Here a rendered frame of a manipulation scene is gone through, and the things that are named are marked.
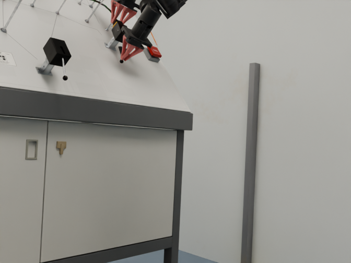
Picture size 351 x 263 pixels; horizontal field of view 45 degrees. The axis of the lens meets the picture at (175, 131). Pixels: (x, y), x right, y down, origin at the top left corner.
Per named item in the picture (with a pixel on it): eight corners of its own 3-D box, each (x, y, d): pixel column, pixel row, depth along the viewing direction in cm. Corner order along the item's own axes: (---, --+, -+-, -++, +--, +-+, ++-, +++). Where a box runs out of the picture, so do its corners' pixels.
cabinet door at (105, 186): (173, 236, 157) (178, 130, 158) (42, 263, 115) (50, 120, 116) (168, 235, 158) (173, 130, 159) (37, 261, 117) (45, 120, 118)
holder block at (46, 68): (46, 95, 112) (64, 70, 107) (33, 62, 117) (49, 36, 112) (61, 97, 115) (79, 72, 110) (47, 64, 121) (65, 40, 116)
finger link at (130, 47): (112, 51, 144) (126, 28, 140) (129, 58, 149) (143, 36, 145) (119, 62, 140) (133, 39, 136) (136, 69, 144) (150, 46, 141)
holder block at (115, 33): (114, 40, 145) (121, 31, 143) (110, 30, 148) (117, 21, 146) (124, 44, 148) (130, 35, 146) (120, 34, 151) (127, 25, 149)
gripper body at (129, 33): (119, 30, 139) (130, 11, 136) (143, 40, 146) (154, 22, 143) (126, 39, 135) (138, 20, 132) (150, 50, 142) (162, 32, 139)
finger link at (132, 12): (104, 19, 151) (115, -6, 149) (119, 26, 156) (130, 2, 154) (112, 24, 146) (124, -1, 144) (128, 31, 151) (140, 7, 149)
